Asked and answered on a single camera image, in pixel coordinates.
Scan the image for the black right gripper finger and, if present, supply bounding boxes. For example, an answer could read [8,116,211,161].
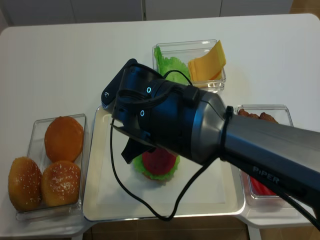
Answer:
[121,138,155,164]

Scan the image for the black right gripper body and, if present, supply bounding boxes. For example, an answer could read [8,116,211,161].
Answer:
[112,63,200,159]

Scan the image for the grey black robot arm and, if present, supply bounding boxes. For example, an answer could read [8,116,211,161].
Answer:
[101,59,320,215]

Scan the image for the green lettuce leaf on burger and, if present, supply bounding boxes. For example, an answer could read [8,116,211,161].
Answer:
[132,155,180,182]

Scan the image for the green lettuce in container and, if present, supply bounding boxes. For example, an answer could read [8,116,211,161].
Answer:
[153,46,191,85]

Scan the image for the clear lettuce cheese container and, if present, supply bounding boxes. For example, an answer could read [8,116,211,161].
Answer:
[152,39,226,94]

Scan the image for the yellow cheese slices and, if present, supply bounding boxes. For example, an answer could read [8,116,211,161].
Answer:
[188,40,227,82]

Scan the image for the red tomato slice on burger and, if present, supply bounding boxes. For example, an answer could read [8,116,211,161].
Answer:
[142,148,177,176]

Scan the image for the plain smooth bun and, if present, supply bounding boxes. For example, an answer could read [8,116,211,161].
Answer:
[44,116,84,163]

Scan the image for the flat sesame bun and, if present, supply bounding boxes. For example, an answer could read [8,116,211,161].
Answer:
[40,161,81,207]

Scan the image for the white metal tray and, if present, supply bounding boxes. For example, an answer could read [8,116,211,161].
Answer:
[83,107,245,222]

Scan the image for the clear plastic bun container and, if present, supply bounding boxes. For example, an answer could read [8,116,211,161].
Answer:
[15,113,87,222]

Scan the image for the brown meat patty back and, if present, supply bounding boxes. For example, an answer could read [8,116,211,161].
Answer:
[237,108,260,119]

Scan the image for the brown meat patty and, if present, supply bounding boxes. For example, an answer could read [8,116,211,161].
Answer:
[237,108,260,119]
[259,112,278,124]

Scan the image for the upright sesame bun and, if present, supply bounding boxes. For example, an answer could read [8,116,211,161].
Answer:
[8,156,42,212]

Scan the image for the brown meat patty front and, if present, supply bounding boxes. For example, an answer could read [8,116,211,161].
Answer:
[259,112,278,124]

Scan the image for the clear patty tomato container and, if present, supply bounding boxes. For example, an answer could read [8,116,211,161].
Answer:
[235,104,294,208]

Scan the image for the red tomato slices stack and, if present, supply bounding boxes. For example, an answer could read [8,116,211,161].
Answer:
[249,176,276,196]

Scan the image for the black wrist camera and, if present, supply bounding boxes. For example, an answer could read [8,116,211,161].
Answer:
[101,58,138,114]

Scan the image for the black camera cable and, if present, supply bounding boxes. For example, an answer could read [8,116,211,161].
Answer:
[109,70,222,222]

